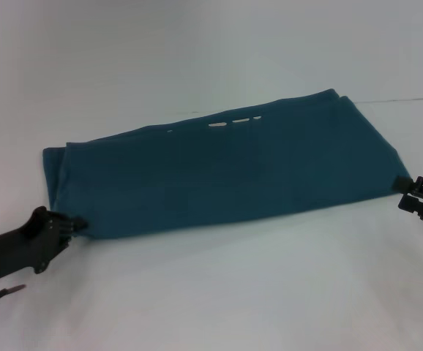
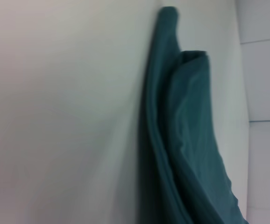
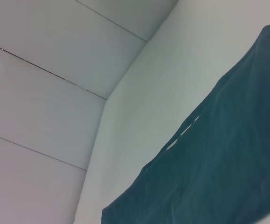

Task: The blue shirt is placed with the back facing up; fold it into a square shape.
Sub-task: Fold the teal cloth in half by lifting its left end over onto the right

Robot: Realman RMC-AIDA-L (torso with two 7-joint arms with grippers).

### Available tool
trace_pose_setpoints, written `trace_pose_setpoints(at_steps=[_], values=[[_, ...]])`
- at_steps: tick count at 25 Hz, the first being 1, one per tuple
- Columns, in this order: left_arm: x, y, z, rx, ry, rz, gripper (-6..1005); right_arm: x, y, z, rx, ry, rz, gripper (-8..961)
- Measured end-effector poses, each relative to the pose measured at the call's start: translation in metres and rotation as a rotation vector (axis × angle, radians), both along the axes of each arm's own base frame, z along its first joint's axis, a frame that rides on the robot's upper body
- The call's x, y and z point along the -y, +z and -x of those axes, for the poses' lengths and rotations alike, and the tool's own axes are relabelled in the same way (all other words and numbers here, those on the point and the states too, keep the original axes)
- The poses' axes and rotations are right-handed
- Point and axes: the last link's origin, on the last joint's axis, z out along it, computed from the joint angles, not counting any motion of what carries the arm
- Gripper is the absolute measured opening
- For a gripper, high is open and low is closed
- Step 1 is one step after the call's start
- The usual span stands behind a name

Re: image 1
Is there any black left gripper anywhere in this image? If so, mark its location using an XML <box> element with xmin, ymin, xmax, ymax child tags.
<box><xmin>0</xmin><ymin>206</ymin><xmax>89</xmax><ymax>284</ymax></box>

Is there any teal blue shirt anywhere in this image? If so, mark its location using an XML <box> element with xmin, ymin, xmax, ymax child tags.
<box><xmin>42</xmin><ymin>87</ymin><xmax>411</xmax><ymax>242</ymax></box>

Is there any dark left wrist cable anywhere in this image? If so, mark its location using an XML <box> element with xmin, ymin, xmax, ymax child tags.
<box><xmin>0</xmin><ymin>283</ymin><xmax>28</xmax><ymax>303</ymax></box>

